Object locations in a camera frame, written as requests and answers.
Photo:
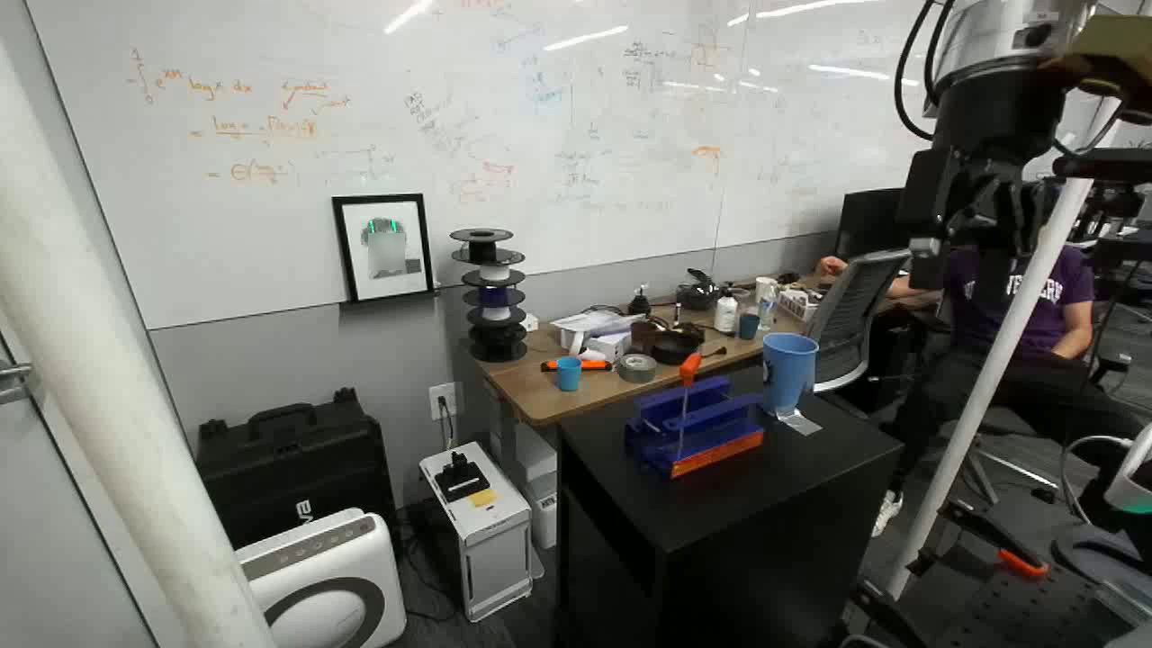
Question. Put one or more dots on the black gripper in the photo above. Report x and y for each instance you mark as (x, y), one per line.
(981, 199)

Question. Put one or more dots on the orange tool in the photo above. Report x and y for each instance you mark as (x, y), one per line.
(698, 367)

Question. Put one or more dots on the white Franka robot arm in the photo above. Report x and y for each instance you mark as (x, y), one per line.
(1003, 43)

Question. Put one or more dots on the large blue cup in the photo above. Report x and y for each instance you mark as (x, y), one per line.
(790, 369)

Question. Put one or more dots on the metal plate under cup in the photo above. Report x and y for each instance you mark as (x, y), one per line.
(797, 422)

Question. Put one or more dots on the small blue cup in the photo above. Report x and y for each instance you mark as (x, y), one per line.
(569, 377)

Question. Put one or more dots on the person in purple shirt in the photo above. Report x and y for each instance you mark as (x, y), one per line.
(1047, 327)

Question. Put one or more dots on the grey office chair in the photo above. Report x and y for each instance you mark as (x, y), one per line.
(851, 308)

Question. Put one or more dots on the thin white tripod pole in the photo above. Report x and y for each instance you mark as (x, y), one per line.
(983, 383)

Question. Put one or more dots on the white bottle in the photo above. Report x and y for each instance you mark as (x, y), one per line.
(727, 315)

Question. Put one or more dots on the black bowl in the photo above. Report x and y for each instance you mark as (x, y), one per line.
(679, 344)

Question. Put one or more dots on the blue rack with orange base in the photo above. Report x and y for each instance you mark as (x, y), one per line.
(698, 431)

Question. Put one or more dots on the grey tape roll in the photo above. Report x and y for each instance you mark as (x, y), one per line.
(640, 369)

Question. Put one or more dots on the white box on desk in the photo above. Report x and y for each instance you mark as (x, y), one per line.
(591, 327)

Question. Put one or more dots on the orange utility knife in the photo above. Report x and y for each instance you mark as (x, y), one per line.
(587, 361)

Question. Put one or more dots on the black table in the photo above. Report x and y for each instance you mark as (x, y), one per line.
(722, 541)

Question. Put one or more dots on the wooden desk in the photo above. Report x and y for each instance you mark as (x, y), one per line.
(577, 391)

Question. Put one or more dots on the stack of filament spools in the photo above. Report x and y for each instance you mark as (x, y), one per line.
(493, 293)

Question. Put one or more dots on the whiteboard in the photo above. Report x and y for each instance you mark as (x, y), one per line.
(482, 133)

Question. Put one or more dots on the black framed portrait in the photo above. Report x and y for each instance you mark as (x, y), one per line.
(385, 247)

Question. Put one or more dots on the white box with black top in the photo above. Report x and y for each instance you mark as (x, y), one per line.
(482, 533)

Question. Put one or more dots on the black hard case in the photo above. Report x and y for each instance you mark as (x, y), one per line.
(293, 463)

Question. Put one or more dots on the white air purifier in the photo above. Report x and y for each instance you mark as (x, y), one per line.
(327, 581)

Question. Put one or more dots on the white wall outlet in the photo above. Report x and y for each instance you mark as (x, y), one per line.
(446, 400)

